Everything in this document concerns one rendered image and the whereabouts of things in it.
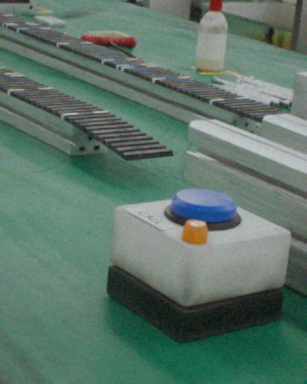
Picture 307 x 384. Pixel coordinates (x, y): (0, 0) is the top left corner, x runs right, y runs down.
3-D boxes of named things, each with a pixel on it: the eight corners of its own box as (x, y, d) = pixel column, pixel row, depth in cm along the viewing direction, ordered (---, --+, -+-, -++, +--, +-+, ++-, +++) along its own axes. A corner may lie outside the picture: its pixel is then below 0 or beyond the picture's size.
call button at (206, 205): (155, 220, 67) (159, 189, 67) (206, 213, 70) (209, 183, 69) (195, 241, 64) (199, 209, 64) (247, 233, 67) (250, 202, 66)
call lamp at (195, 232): (175, 237, 63) (178, 218, 63) (196, 234, 64) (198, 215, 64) (192, 246, 62) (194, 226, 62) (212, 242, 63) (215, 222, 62)
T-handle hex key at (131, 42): (78, 45, 154) (79, 33, 154) (133, 47, 157) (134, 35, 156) (111, 69, 140) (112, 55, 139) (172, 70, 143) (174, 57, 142)
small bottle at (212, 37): (220, 74, 144) (230, -16, 140) (193, 70, 144) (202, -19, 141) (224, 69, 147) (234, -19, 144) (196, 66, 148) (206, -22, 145)
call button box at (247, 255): (103, 294, 69) (112, 200, 68) (221, 272, 75) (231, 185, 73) (180, 345, 63) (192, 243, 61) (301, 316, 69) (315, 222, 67)
